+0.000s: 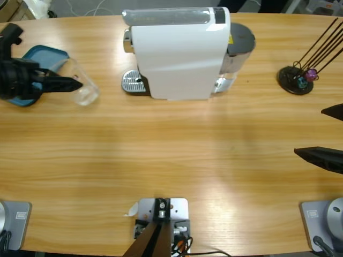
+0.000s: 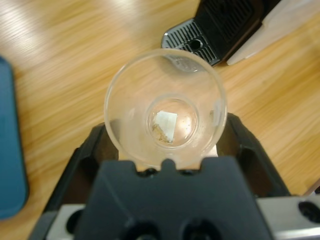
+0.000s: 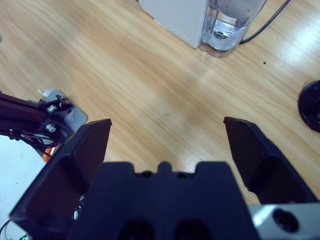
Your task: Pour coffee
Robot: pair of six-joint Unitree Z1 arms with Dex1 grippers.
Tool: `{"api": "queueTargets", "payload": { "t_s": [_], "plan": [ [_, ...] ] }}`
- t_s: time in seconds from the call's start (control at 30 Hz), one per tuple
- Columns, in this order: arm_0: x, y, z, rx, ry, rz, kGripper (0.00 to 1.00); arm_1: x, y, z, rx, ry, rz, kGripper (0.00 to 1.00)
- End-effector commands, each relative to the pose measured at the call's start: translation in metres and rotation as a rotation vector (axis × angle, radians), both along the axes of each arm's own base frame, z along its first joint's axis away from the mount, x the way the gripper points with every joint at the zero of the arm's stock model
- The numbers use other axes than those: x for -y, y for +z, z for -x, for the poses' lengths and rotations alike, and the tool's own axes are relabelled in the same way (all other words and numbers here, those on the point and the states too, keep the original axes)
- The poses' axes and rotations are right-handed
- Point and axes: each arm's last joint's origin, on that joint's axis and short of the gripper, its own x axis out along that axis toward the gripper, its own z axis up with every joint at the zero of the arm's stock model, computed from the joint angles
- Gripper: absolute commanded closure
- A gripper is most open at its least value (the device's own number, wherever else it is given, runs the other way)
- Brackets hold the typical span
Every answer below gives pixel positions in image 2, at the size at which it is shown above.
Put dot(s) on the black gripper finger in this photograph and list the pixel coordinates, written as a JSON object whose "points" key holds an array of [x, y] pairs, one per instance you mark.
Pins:
{"points": [[82, 162], [252, 160]]}

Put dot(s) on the clear drinking glass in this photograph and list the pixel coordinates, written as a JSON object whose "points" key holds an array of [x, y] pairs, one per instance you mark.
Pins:
{"points": [[130, 100]]}

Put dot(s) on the white capsule coffee machine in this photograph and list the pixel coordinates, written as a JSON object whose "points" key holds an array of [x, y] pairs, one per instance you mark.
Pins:
{"points": [[232, 22]]}

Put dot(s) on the blue rectangular plastic tray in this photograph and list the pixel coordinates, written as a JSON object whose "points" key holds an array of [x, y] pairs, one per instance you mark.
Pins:
{"points": [[11, 140]]}

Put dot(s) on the white paper scrap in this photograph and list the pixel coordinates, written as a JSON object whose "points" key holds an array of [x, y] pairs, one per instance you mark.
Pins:
{"points": [[166, 125]]}

